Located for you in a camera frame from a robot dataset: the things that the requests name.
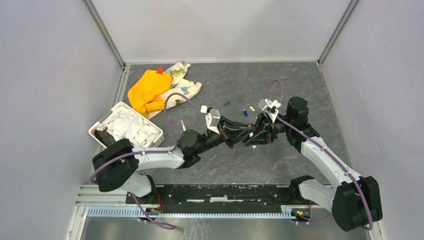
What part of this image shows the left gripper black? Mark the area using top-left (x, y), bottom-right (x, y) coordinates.
top-left (197, 119), bottom-right (257, 157)

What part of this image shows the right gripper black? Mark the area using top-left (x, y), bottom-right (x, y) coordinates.
top-left (248, 110), bottom-right (294, 144)

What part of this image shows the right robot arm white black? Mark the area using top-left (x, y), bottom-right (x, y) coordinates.
top-left (243, 97), bottom-right (383, 232)

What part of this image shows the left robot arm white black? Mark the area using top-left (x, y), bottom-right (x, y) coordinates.
top-left (90, 116), bottom-right (255, 204)

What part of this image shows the cream patterned cloth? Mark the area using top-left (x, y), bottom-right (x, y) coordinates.
top-left (147, 61), bottom-right (203, 119)

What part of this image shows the yellow orange cloth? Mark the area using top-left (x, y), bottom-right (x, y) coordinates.
top-left (127, 67), bottom-right (173, 118)

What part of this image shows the white cloth in basket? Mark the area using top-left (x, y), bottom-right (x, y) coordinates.
top-left (96, 106), bottom-right (162, 148)

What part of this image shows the white laundry basket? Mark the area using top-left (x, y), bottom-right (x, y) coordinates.
top-left (88, 101), bottom-right (165, 149)

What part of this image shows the black garment in basket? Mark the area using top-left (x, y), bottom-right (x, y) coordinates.
top-left (93, 129), bottom-right (116, 149)

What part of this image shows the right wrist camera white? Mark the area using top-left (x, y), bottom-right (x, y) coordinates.
top-left (258, 98), bottom-right (282, 123)

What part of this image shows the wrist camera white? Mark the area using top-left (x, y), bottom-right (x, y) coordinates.
top-left (258, 98), bottom-right (282, 123)
top-left (205, 108), bottom-right (221, 134)

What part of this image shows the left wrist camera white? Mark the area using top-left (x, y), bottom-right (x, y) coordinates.
top-left (205, 108), bottom-right (221, 134)

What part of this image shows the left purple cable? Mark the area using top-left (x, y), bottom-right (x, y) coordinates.
top-left (89, 92), bottom-right (208, 230)

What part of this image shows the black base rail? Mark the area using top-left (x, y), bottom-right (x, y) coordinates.
top-left (125, 184), bottom-right (322, 215)

